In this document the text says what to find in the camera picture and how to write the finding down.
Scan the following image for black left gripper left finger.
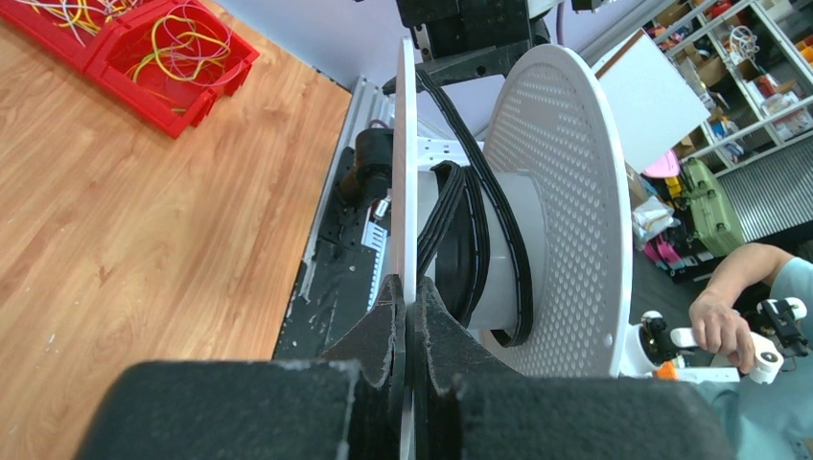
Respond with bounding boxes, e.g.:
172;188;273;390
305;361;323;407
76;275;404;459

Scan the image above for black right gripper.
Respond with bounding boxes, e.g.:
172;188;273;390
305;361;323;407
396;0;549;86

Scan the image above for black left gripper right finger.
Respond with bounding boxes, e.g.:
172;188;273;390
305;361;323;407
412;278;734;459

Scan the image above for black ribbon cable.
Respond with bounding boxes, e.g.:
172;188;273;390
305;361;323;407
381;68;536;349

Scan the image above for white perforated cable spool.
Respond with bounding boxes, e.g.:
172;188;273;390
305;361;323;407
388;36;635;460

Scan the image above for person's bare forearm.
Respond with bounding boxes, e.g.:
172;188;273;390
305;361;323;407
703;242;794;307

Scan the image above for person's bare hand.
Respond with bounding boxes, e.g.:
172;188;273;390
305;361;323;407
688;292;755;374

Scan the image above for white flat board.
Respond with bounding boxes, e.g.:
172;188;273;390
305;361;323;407
592;29;709;173

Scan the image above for white storage shelf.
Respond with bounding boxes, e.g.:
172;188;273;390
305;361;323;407
644;1;812;171

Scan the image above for green suitcase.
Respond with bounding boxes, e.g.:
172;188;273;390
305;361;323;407
680;158;745;257

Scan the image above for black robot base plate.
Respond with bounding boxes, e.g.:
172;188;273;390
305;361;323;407
272;140;393;359

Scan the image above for white teleoperation handle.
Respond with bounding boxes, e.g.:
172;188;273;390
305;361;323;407
618;296;811;386

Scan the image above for yellow thin wires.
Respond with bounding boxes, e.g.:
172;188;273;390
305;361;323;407
25;0;233;116

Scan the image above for white thin wires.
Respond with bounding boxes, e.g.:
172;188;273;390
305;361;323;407
12;0;249;90

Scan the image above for red plastic cable bin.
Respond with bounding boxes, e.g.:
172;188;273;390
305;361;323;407
1;1;259;138

